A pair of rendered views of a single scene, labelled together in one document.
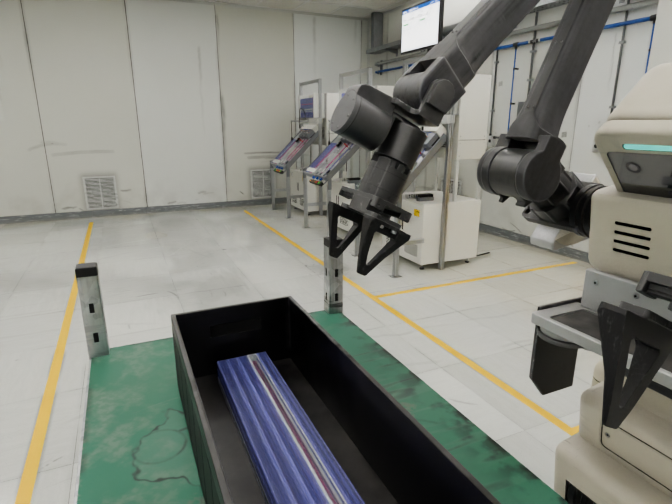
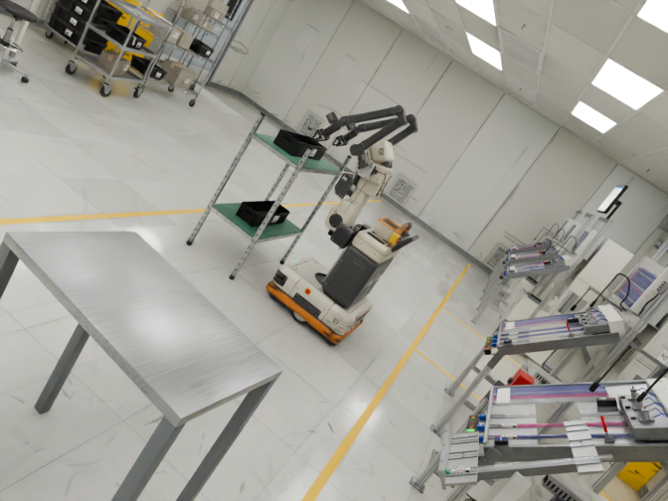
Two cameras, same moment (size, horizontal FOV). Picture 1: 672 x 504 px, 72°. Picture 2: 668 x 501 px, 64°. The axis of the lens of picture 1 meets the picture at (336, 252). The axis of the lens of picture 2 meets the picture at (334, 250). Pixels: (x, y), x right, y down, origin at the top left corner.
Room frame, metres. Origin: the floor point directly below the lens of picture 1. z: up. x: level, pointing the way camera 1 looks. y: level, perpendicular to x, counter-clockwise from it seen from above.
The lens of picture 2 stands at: (-2.47, -2.90, 1.59)
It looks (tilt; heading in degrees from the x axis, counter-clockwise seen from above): 16 degrees down; 37
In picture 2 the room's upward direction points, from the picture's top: 34 degrees clockwise
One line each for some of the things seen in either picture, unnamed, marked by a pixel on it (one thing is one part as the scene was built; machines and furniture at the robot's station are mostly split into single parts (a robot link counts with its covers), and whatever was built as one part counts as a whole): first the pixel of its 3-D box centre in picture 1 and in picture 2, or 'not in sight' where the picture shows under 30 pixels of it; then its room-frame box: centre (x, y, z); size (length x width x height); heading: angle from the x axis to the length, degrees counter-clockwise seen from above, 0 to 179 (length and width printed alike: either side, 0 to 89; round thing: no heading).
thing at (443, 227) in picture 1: (431, 162); (562, 285); (4.48, -0.92, 0.95); 1.36 x 0.82 x 1.90; 115
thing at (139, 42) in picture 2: not in sight; (125, 37); (0.37, 3.37, 0.63); 0.40 x 0.30 x 0.14; 39
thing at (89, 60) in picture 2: not in sight; (121, 48); (0.40, 3.39, 0.50); 0.90 x 0.54 x 1.00; 39
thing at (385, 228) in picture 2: not in sight; (387, 230); (0.73, -0.78, 0.87); 0.23 x 0.15 x 0.11; 25
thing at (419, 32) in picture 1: (425, 29); (614, 202); (4.42, -0.79, 2.10); 0.58 x 0.14 x 0.41; 25
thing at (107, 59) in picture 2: not in sight; (113, 63); (0.39, 3.38, 0.30); 0.30 x 0.23 x 0.18; 43
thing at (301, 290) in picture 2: not in sight; (322, 296); (0.68, -0.68, 0.16); 0.67 x 0.64 x 0.25; 115
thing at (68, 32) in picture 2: not in sight; (83, 23); (0.32, 4.45, 0.38); 0.65 x 0.46 x 0.75; 118
